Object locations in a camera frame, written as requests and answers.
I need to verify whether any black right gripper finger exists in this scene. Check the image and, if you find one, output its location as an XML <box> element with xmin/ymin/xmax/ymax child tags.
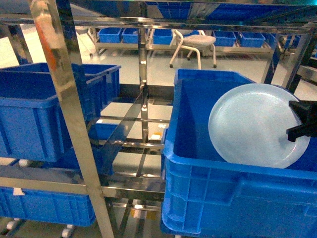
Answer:
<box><xmin>286</xmin><ymin>124</ymin><xmax>317</xmax><ymax>142</ymax></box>
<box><xmin>289</xmin><ymin>100</ymin><xmax>317</xmax><ymax>129</ymax></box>

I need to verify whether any light blue round plate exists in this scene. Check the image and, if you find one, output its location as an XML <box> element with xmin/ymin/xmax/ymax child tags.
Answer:
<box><xmin>208</xmin><ymin>83</ymin><xmax>311</xmax><ymax>169</ymax></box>

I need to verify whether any steel shelf rack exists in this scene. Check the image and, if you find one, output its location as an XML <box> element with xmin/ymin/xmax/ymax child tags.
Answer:
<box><xmin>0</xmin><ymin>0</ymin><xmax>317</xmax><ymax>238</ymax></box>

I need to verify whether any blue bin left shelf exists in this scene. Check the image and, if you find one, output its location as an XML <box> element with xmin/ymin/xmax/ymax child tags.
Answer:
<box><xmin>0</xmin><ymin>63</ymin><xmax>121</xmax><ymax>162</ymax></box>

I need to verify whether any blue bin receiving plate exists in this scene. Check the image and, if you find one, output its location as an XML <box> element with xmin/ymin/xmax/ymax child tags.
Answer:
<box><xmin>161</xmin><ymin>69</ymin><xmax>317</xmax><ymax>238</ymax></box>

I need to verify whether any white round stool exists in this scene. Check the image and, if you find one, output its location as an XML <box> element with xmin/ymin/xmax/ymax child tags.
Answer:
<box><xmin>169</xmin><ymin>29</ymin><xmax>217</xmax><ymax>69</ymax></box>

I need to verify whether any blue bin lower left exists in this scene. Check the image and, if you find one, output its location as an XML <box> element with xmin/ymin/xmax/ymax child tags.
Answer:
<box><xmin>0</xmin><ymin>187</ymin><xmax>96</xmax><ymax>227</ymax></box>

